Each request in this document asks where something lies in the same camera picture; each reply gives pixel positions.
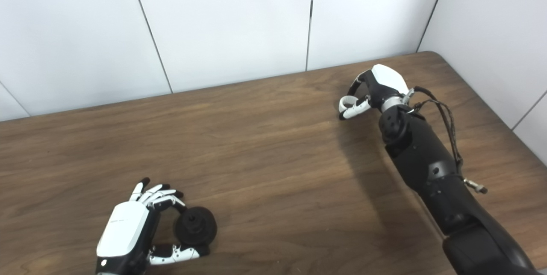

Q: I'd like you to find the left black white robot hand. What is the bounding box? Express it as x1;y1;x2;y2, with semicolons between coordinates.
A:
95;177;211;275

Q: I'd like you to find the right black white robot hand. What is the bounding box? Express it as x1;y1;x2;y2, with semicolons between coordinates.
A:
338;64;411;121

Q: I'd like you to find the white plastic ring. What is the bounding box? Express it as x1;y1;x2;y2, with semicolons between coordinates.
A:
339;95;364;113

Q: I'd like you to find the round black plastic part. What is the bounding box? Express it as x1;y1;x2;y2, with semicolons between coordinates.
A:
174;207;218;246

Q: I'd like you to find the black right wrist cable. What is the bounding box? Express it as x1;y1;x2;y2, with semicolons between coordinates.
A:
408;86;488;194

